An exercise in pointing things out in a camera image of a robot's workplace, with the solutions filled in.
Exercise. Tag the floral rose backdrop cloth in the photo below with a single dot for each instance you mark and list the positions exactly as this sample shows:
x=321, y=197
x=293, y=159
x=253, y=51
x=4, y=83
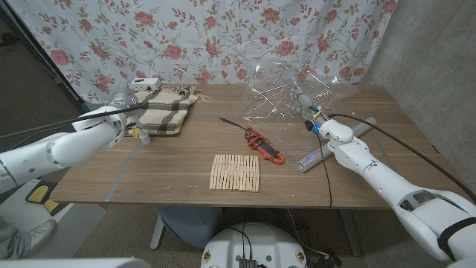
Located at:
x=223, y=37

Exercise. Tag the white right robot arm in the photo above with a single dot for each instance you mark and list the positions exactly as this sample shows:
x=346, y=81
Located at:
x=372, y=175

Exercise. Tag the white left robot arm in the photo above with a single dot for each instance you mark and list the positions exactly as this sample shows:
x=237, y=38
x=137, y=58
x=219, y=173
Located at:
x=74, y=145

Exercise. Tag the blue-grey seat under table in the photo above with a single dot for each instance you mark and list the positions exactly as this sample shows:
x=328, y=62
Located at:
x=189, y=223

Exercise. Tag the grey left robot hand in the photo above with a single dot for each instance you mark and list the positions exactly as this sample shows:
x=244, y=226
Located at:
x=128, y=100

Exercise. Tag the beige plaid fringed cloth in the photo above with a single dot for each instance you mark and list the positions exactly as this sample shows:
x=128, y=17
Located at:
x=167, y=111

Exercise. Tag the white floor platform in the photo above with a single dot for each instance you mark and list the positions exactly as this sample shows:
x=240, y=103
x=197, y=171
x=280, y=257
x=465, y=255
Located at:
x=78, y=227

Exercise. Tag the dark partition panel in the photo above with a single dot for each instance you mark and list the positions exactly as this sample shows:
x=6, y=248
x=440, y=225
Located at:
x=29, y=74

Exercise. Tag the person's white shoe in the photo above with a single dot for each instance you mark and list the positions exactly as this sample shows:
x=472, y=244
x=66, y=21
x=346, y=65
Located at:
x=42, y=234

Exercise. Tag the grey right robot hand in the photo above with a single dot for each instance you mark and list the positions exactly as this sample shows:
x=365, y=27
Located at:
x=306, y=106

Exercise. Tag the white power strip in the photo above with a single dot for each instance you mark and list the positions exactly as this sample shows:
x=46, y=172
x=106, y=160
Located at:
x=145, y=84

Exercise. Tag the white seat leg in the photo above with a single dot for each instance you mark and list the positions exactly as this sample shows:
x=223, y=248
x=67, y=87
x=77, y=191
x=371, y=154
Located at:
x=157, y=234

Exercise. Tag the black test probe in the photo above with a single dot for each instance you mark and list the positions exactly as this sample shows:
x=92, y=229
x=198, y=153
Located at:
x=232, y=123

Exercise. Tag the grey table leg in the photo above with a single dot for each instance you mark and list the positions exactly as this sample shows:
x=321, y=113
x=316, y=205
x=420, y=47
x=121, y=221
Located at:
x=351, y=232

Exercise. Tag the yellow and black floor object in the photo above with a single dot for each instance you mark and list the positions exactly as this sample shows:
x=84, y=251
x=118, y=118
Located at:
x=39, y=193

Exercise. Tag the red clamp meter with leads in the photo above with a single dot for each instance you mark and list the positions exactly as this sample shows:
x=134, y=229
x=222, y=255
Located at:
x=269, y=152

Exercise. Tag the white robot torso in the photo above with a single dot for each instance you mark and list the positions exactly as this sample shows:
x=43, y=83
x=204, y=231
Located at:
x=256, y=245

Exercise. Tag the long clear plastic tube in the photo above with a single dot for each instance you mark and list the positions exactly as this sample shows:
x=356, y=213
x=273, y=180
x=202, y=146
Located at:
x=310, y=161

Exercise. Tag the wooden clothespin row mat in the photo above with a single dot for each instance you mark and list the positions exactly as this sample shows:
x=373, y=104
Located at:
x=234, y=173

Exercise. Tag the grey tape strip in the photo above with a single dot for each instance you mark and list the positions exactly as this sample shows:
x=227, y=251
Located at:
x=122, y=173
x=223, y=112

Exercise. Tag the person's grey trouser leg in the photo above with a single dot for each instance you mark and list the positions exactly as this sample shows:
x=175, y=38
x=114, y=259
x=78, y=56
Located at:
x=13, y=242

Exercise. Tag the clear plastic bag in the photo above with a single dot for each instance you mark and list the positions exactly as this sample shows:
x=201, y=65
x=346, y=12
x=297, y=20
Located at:
x=267, y=97

